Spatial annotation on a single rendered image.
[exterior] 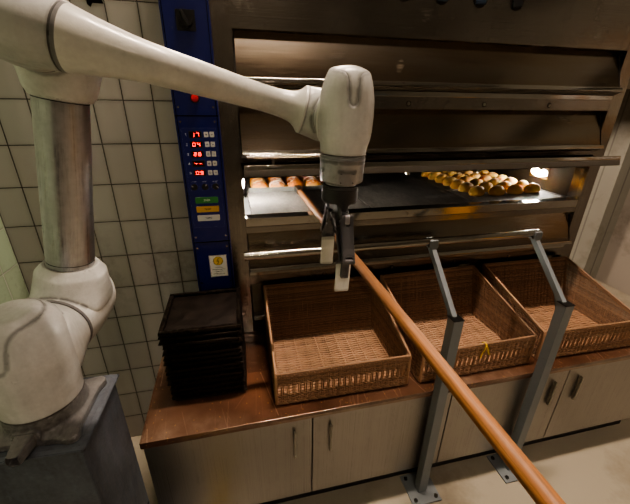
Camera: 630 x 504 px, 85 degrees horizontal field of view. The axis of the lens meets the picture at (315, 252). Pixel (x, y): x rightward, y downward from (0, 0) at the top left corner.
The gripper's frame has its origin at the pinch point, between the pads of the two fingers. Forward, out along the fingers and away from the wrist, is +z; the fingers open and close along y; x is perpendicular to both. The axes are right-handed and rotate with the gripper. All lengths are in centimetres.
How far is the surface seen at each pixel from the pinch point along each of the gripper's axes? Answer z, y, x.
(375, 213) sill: 11, -80, 42
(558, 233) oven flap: 25, -82, 154
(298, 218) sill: 13, -80, 5
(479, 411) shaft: 9.0, 33.8, 16.1
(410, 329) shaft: 9.1, 11.5, 15.1
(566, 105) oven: -40, -83, 133
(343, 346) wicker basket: 70, -58, 25
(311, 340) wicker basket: 71, -65, 11
